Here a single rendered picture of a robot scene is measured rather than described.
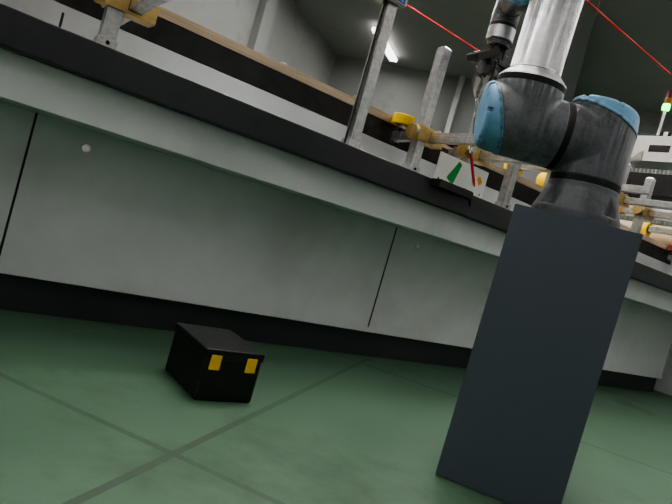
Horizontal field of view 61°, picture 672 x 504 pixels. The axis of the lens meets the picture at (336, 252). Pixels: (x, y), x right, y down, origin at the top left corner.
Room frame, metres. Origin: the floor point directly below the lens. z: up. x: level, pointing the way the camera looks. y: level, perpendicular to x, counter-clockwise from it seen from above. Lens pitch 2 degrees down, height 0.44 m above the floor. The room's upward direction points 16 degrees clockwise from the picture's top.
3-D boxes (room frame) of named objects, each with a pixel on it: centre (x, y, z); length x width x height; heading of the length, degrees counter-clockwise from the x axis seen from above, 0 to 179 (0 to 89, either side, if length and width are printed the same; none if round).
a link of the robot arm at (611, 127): (1.29, -0.48, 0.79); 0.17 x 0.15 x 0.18; 89
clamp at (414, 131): (1.94, -0.18, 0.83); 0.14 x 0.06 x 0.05; 126
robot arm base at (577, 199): (1.29, -0.49, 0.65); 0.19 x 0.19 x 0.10
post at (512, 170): (2.22, -0.57, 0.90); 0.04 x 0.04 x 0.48; 36
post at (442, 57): (1.93, -0.16, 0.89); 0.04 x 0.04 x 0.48; 36
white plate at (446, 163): (2.04, -0.35, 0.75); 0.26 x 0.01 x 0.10; 126
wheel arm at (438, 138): (1.92, -0.22, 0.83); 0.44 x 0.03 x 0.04; 36
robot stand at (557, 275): (1.29, -0.49, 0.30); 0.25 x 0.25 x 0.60; 72
